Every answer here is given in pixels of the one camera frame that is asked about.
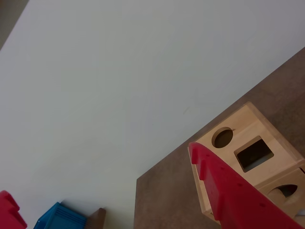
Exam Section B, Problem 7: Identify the brown wooden board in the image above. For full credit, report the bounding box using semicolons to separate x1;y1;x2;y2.
87;207;107;229

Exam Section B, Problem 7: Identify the blue plastic bin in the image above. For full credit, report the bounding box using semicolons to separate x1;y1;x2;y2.
33;202;88;229

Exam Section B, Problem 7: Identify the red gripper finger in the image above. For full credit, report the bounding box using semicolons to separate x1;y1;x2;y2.
188;142;305;229
0;190;28;229

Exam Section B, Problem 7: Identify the wooden shape sorter box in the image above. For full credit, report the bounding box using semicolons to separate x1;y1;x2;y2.
188;101;305;226

